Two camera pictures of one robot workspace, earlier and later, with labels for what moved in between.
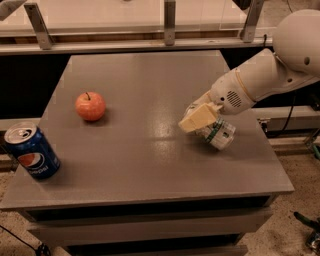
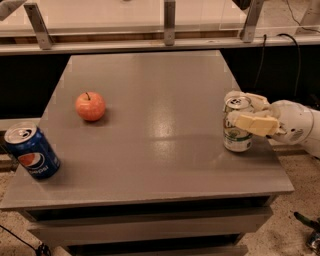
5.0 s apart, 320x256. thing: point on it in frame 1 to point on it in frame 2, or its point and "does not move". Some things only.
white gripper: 227,91 to 292,120
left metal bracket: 39,25 does not move
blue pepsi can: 33,150 does not move
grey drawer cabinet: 131,181 does not move
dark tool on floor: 313,238 does not move
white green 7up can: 220,134 to 234,139
